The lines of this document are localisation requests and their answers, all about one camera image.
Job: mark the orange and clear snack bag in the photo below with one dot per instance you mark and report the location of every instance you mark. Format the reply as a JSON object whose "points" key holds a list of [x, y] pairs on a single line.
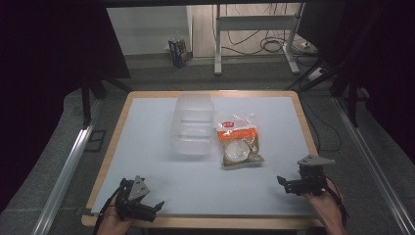
{"points": [[239, 143]]}

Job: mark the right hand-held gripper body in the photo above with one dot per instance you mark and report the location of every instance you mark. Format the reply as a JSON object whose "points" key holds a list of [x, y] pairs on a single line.
{"points": [[311, 178]]}

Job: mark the blue printed bag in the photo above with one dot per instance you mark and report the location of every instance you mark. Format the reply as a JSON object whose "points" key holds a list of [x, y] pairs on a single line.
{"points": [[178, 52]]}

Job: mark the white cabinet panel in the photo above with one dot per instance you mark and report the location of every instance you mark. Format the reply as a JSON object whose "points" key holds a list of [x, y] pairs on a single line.
{"points": [[147, 29]]}

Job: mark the clear plastic storage container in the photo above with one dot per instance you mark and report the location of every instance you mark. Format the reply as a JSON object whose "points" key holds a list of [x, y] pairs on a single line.
{"points": [[193, 125]]}

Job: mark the white metal desk frame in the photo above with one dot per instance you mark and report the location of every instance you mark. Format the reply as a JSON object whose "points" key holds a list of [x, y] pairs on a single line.
{"points": [[257, 23]]}

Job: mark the black stand legs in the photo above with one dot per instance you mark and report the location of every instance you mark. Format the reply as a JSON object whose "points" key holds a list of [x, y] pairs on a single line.
{"points": [[89, 94]]}

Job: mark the black tripod legs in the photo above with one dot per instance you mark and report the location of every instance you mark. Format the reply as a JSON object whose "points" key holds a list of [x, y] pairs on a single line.
{"points": [[342, 78]]}

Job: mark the black curtain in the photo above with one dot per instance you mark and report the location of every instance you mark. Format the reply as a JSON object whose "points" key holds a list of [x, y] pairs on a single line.
{"points": [[385, 65], [42, 81]]}

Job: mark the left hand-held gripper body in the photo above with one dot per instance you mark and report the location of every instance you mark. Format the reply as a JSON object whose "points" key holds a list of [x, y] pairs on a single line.
{"points": [[134, 191]]}

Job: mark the person's left hand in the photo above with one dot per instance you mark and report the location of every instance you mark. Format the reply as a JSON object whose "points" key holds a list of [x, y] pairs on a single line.
{"points": [[112, 225]]}

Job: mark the aluminium floor rail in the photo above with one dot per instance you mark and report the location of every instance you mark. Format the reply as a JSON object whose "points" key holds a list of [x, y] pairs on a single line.
{"points": [[65, 176], [372, 163]]}

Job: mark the white power strip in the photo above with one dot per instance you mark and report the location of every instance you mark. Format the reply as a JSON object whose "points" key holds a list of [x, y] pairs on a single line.
{"points": [[308, 44]]}

